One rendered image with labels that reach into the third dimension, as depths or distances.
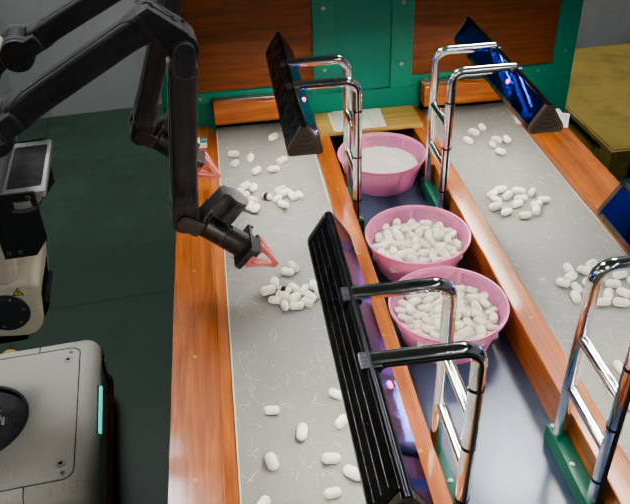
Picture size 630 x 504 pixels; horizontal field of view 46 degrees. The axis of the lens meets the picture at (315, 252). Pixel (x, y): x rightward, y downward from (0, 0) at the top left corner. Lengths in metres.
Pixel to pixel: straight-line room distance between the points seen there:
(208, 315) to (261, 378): 0.22
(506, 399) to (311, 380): 0.41
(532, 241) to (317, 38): 0.94
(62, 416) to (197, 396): 0.80
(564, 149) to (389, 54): 0.63
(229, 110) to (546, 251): 1.08
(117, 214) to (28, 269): 1.73
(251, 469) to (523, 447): 0.53
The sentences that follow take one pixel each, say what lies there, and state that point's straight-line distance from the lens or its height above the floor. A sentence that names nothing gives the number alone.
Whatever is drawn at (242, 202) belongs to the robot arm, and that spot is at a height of 1.00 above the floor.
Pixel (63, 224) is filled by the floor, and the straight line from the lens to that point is 3.60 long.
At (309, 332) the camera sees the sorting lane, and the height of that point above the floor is 0.74.
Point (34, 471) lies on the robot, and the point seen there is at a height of 0.28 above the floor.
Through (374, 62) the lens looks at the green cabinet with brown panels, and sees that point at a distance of 2.50.
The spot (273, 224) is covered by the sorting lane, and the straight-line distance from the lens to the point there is 2.01.
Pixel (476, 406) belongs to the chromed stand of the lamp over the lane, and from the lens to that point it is 1.15.
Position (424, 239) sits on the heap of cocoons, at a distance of 1.95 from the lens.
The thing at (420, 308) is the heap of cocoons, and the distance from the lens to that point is 1.72.
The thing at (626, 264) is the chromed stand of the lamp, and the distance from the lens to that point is 1.29.
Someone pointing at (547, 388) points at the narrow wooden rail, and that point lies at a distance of 1.60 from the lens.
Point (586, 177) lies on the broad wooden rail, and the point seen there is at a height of 0.76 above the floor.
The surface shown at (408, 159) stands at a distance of 2.33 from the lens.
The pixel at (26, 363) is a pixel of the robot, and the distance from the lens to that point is 2.45.
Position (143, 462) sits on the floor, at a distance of 2.44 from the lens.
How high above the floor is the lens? 1.84
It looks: 35 degrees down
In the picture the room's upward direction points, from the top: 2 degrees counter-clockwise
